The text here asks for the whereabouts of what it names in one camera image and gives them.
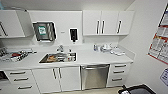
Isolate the stainless steel dishwasher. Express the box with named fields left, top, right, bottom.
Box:
left=80, top=63, right=111, bottom=91

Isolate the small blue-capped bottle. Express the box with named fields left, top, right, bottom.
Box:
left=93, top=44, right=99, bottom=52

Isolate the small white bottle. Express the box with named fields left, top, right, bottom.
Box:
left=97, top=45, right=102, bottom=53

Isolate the small countertop soap pump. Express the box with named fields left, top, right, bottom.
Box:
left=68, top=48, right=73, bottom=55

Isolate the white patterned bowl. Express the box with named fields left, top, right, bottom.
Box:
left=66, top=54, right=76, bottom=63

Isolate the stack of white dishes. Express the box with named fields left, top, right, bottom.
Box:
left=100, top=43, right=115, bottom=54

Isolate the chrome sink faucet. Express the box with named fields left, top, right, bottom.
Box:
left=56, top=44, right=65, bottom=54

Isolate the stainless steel sink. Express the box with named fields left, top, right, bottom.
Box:
left=38, top=52, right=78, bottom=64

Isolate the orange bowl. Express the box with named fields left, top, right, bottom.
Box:
left=46, top=54, right=58, bottom=63

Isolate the white cloth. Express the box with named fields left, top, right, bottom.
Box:
left=111, top=48, right=127, bottom=57

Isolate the white two-door sink cabinet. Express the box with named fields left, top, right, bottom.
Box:
left=32, top=65, right=82, bottom=94

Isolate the grey paper towel dispenser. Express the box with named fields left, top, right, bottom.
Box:
left=32, top=21, right=58, bottom=43

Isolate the white drawer unit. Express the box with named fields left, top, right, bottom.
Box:
left=107, top=61, right=134, bottom=88
left=3, top=68, right=34, bottom=94

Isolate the grey bin black lid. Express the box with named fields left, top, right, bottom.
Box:
left=117, top=83, right=161, bottom=94

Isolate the built-in black microwave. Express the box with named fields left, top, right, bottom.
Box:
left=0, top=69, right=9, bottom=83

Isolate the blue bin sign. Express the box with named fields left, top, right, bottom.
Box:
left=159, top=68, right=168, bottom=88

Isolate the black wall soap dispenser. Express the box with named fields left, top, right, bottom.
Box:
left=68, top=28, right=79, bottom=43

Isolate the small wall label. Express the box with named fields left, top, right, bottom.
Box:
left=60, top=30, right=67, bottom=35

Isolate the white three-door wall cabinet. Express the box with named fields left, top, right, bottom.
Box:
left=82, top=9, right=135, bottom=37

